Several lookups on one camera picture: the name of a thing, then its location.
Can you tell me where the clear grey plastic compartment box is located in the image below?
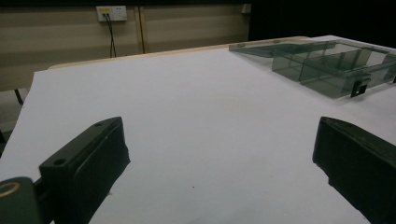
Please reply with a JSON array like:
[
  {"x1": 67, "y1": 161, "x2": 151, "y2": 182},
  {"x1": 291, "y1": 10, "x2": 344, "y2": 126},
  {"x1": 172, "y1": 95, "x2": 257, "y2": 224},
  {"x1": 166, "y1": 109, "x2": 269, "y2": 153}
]
[{"x1": 228, "y1": 38, "x2": 396, "y2": 100}]

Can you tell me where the black cable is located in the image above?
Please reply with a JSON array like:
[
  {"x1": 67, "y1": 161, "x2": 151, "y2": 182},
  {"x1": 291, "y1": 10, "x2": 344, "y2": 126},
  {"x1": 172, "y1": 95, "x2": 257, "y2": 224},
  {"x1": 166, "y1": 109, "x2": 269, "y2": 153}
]
[{"x1": 104, "y1": 13, "x2": 118, "y2": 59}]

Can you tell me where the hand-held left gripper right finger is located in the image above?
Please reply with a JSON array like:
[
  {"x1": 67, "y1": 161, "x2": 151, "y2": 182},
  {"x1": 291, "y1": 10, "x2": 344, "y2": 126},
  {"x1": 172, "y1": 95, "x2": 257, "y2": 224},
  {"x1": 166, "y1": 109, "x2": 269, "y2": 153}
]
[{"x1": 312, "y1": 116, "x2": 396, "y2": 224}]

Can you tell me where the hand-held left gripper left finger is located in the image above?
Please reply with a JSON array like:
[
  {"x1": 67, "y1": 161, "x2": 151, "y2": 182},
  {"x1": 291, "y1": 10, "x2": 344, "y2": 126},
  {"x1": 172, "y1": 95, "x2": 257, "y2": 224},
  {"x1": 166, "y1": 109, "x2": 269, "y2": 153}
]
[{"x1": 38, "y1": 116, "x2": 132, "y2": 224}]

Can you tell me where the white table cover sheet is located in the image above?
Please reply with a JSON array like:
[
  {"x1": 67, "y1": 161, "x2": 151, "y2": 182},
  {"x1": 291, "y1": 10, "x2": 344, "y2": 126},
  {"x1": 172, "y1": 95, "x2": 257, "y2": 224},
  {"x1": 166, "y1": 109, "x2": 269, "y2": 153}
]
[{"x1": 0, "y1": 35, "x2": 396, "y2": 224}]

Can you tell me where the white wall socket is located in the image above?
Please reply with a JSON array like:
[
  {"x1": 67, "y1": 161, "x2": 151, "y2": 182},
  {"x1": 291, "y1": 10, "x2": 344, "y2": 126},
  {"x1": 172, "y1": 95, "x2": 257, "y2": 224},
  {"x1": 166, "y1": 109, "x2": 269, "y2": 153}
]
[{"x1": 95, "y1": 5, "x2": 128, "y2": 22}]

